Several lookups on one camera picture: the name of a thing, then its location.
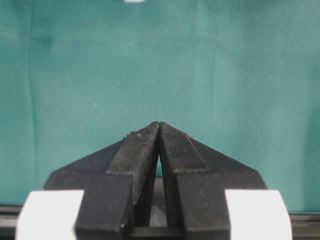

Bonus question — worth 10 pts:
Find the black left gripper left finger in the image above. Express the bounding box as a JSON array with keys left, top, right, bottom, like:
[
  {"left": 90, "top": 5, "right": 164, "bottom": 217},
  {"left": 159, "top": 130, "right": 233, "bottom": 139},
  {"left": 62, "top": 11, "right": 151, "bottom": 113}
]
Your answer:
[{"left": 44, "top": 122, "right": 160, "bottom": 240}]

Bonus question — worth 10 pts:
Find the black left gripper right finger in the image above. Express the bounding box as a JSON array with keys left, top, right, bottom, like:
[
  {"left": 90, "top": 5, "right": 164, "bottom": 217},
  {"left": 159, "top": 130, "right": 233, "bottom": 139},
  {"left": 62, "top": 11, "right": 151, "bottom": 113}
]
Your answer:
[{"left": 159, "top": 122, "right": 266, "bottom": 240}]

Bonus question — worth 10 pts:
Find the green table cloth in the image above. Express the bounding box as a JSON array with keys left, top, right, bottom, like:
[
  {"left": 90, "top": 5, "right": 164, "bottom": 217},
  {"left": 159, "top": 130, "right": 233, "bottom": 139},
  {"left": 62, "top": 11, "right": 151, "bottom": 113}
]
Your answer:
[{"left": 0, "top": 0, "right": 320, "bottom": 211}]

